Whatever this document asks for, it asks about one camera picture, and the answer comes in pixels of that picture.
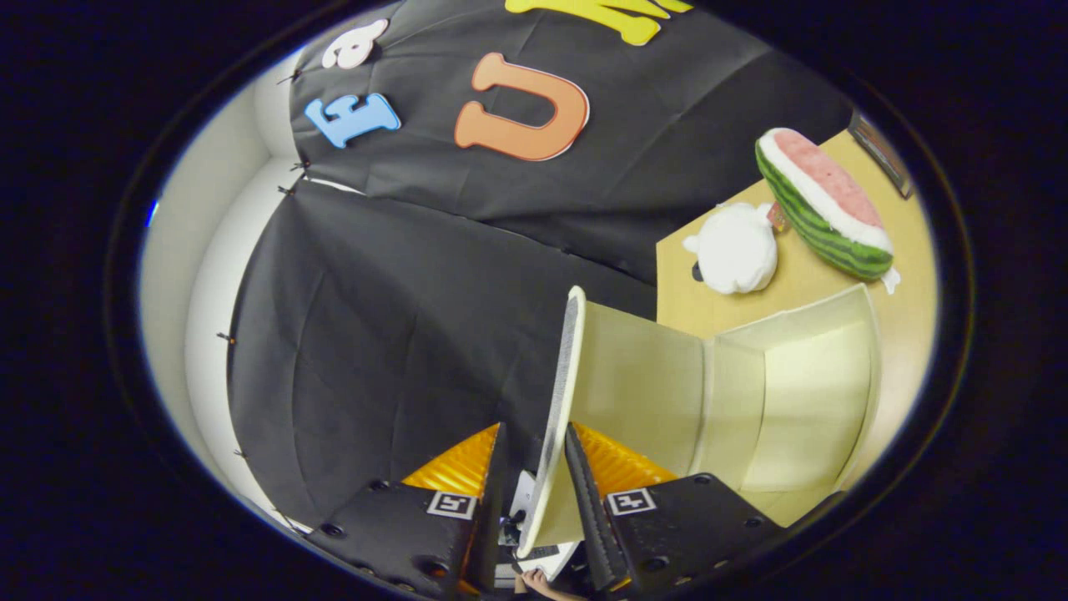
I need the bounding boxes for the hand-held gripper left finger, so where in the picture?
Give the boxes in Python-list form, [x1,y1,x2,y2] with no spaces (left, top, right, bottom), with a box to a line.
[305,422,506,600]

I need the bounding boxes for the grey beige fabric storage box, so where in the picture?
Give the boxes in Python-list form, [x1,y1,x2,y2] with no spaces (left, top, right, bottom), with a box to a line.
[516,284,885,560]

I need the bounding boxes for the white plush toy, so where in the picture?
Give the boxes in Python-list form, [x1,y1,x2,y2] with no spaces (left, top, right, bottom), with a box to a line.
[683,203,779,295]

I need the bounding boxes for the black cover book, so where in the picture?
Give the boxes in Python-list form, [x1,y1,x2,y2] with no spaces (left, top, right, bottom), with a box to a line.
[848,111,913,199]

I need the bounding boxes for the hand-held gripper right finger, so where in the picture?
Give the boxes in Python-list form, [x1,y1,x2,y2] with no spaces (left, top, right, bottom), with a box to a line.
[565,422,785,598]

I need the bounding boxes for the watermelon slice plush toy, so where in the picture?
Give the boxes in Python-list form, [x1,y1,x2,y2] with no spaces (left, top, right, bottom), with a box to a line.
[754,128,902,295]

